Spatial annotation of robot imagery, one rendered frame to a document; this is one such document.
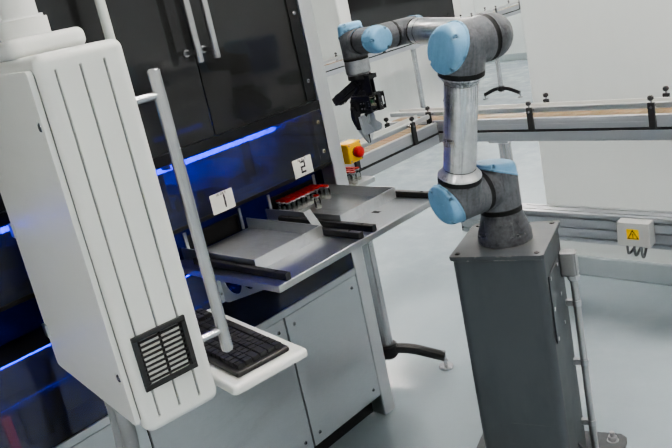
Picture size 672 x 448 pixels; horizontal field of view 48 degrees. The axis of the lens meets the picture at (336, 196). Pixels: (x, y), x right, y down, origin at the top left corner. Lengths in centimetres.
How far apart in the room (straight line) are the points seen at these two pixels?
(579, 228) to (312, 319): 112
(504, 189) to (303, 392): 100
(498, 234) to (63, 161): 118
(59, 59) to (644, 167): 267
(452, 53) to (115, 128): 80
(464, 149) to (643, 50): 159
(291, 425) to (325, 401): 16
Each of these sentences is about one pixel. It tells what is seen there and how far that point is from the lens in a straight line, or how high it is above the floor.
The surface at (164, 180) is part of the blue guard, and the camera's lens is 216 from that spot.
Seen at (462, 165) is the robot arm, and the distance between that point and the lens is 196.
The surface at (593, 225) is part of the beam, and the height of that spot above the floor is 50.
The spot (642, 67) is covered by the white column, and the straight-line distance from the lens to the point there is 342.
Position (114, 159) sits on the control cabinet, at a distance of 145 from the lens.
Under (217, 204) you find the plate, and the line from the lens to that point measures 226.
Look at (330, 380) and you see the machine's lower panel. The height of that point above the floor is 27.
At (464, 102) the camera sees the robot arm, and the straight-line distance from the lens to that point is 189.
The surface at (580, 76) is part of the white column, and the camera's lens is 354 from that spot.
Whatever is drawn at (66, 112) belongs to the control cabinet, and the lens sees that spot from 142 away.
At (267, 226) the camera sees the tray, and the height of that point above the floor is 89.
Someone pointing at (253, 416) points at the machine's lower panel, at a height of 34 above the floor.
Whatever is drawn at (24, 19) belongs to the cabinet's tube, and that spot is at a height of 162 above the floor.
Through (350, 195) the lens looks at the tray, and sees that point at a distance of 254.
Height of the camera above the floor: 156
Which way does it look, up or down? 15 degrees down
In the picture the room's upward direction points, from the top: 12 degrees counter-clockwise
